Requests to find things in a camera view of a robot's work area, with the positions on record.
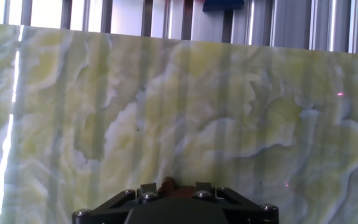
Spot green marble pattern mat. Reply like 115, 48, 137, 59
0, 23, 358, 224

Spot dark blue shape piece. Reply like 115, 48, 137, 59
202, 0, 246, 12

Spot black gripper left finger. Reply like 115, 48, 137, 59
72, 182, 160, 224

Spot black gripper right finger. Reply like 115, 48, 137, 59
193, 182, 279, 224

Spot brown number four piece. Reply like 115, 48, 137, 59
157, 176, 197, 198

